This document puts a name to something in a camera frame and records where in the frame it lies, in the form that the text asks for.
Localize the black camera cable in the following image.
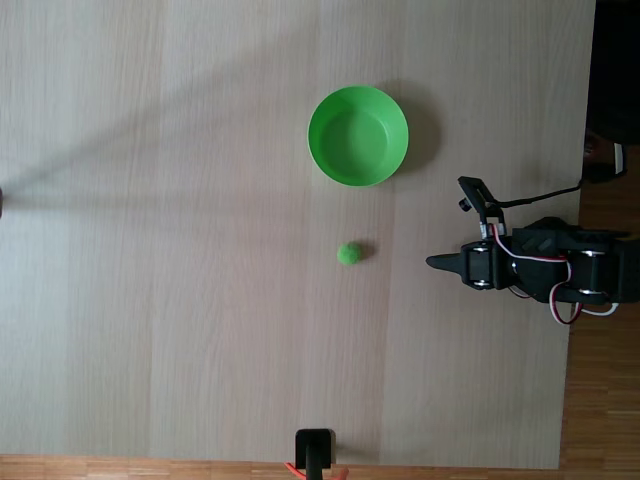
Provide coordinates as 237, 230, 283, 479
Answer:
492, 178, 586, 209

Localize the green pompom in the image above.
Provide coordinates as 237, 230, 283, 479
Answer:
336, 241, 365, 267

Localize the green plastic bowl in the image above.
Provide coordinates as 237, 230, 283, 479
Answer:
307, 85, 410, 188

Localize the black table clamp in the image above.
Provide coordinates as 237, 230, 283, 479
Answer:
294, 428, 336, 480

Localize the black object with white stripe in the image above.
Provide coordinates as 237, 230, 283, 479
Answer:
582, 129, 629, 184

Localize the red white servo cable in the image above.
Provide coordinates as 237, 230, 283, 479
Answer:
548, 282, 621, 326
492, 223, 572, 282

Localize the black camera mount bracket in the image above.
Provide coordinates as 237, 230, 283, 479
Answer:
457, 175, 506, 237

